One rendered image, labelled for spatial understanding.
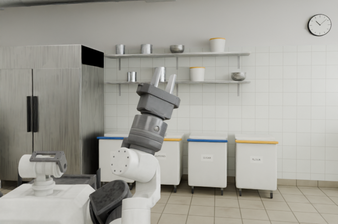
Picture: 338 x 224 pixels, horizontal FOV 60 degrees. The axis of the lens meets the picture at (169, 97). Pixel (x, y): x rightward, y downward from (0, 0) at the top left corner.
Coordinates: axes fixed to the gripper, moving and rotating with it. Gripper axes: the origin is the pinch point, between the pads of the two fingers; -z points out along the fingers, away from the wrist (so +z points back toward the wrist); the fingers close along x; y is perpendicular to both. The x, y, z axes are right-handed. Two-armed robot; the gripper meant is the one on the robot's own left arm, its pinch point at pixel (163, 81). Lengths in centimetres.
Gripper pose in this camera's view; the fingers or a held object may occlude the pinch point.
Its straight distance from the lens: 78.3
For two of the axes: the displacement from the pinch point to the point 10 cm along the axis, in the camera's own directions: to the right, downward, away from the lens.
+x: -8.2, -3.7, -4.3
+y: -5.0, 1.1, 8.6
